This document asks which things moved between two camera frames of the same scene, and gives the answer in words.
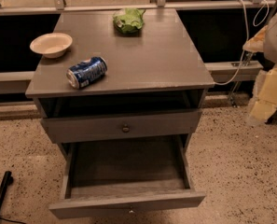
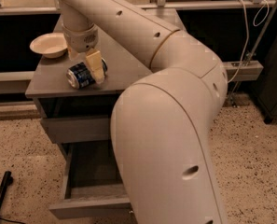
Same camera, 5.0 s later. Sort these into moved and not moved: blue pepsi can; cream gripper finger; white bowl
Moved: cream gripper finger
Not moved: white bowl; blue pepsi can
